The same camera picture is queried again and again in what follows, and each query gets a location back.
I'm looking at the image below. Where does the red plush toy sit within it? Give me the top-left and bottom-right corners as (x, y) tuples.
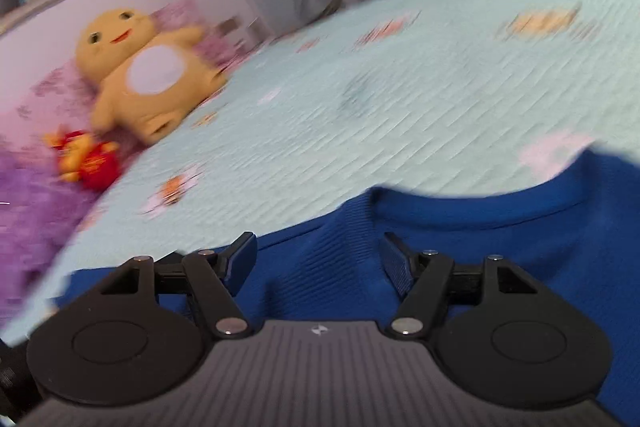
(44, 130), (121, 192)

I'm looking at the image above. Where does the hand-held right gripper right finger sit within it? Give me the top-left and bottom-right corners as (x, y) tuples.
(382, 232), (539, 341)

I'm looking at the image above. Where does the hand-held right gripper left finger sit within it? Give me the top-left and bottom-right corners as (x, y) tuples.
(99, 231), (259, 341)

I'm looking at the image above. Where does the pink floral headboard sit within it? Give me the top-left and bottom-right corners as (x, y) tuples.
(0, 0), (251, 168)

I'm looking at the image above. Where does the blue knit sweater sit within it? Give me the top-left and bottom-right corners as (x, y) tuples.
(55, 147), (640, 427)

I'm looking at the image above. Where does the purple ruffled dress doll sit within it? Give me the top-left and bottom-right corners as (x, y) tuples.
(0, 152), (101, 308)

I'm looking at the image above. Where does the light green bee print bedspread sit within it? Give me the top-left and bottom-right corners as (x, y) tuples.
(0, 0), (640, 343)

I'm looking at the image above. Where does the yellow plush toy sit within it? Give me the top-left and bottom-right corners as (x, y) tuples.
(75, 8), (228, 145)

